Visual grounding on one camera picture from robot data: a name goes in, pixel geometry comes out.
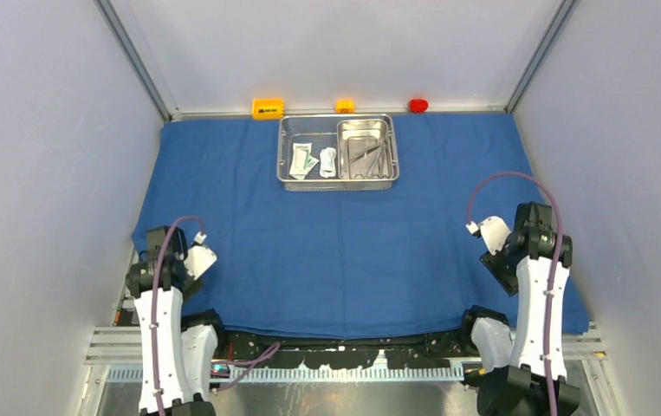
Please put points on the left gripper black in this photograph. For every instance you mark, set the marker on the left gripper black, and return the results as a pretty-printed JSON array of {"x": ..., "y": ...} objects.
[{"x": 190, "y": 285}]

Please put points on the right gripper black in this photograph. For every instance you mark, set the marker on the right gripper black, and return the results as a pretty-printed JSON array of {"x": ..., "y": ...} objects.
[{"x": 509, "y": 282}]

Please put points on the blue surgical wrap cloth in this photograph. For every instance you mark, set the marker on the blue surgical wrap cloth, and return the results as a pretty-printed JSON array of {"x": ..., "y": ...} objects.
[{"x": 341, "y": 264}]

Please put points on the green white sterile packet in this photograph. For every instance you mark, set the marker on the green white sterile packet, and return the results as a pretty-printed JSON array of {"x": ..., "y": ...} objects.
[{"x": 302, "y": 162}]

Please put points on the wire mesh steel tray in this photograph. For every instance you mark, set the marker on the wire mesh steel tray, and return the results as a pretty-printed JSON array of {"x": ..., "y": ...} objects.
[{"x": 321, "y": 131}]

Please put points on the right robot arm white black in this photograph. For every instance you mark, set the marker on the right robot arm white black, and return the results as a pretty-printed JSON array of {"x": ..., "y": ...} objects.
[{"x": 524, "y": 370}]

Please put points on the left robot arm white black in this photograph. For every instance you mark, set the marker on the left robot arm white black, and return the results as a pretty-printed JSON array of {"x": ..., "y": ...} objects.
[{"x": 176, "y": 349}]

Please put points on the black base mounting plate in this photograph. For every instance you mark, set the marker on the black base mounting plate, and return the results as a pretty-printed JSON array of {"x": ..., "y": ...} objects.
[{"x": 428, "y": 350}]

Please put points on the red toy block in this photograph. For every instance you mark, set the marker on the red toy block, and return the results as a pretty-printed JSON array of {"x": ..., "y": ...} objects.
[{"x": 417, "y": 106}]

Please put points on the small steel instrument pan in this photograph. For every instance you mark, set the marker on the small steel instrument pan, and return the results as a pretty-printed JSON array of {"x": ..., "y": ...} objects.
[{"x": 355, "y": 135}]

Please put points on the white gauze roll packet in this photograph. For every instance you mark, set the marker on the white gauze roll packet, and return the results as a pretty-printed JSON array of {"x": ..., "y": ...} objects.
[{"x": 328, "y": 168}]

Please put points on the yellow toy block large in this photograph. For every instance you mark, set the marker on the yellow toy block large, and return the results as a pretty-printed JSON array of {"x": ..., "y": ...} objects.
[{"x": 268, "y": 109}]

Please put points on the small orange toy block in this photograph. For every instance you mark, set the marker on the small orange toy block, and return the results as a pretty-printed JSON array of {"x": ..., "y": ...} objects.
[{"x": 344, "y": 107}]

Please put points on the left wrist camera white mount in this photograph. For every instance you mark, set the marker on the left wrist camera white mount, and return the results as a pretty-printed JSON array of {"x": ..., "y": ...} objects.
[{"x": 199, "y": 257}]

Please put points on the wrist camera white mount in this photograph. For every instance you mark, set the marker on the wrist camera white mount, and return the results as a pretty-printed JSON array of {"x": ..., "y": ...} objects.
[
  {"x": 493, "y": 231},
  {"x": 199, "y": 257}
]

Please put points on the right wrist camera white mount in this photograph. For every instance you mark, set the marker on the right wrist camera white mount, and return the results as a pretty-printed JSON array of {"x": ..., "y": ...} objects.
[{"x": 493, "y": 231}]

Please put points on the aluminium front rail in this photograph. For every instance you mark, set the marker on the aluminium front rail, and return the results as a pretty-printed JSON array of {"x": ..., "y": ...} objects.
[{"x": 118, "y": 349}]

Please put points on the aluminium frame rail right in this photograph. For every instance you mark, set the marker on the aluminium frame rail right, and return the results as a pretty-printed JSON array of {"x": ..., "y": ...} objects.
[{"x": 557, "y": 23}]

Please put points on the aluminium frame post left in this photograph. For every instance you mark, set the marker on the aluminium frame post left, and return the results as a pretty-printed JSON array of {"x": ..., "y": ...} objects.
[{"x": 121, "y": 36}]

